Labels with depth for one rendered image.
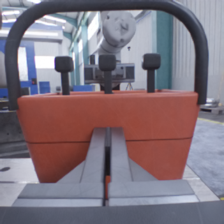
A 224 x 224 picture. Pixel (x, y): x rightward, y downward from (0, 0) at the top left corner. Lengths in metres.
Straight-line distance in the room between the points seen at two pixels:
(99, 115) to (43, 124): 0.06
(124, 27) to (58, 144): 0.35
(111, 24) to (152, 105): 0.32
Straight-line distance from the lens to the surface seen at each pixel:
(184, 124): 0.17
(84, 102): 0.15
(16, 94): 0.18
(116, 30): 0.44
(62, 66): 0.21
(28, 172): 0.30
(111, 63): 0.20
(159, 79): 9.11
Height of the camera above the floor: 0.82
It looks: 9 degrees down
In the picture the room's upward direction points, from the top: 2 degrees counter-clockwise
